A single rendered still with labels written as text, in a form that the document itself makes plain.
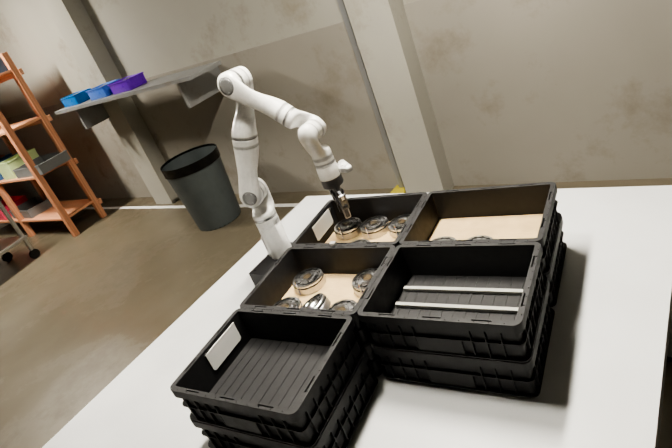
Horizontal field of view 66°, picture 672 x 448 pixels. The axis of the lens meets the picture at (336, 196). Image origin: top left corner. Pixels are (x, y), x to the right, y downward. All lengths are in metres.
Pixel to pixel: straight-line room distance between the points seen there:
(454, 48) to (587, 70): 0.76
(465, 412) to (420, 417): 0.11
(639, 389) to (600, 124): 2.20
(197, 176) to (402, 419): 3.37
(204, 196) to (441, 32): 2.35
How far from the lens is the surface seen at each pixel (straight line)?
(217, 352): 1.49
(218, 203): 4.53
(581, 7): 3.13
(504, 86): 3.34
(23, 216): 7.27
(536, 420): 1.29
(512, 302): 1.37
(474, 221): 1.71
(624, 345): 1.43
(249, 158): 1.85
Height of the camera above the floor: 1.71
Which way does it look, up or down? 24 degrees down
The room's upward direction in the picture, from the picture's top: 21 degrees counter-clockwise
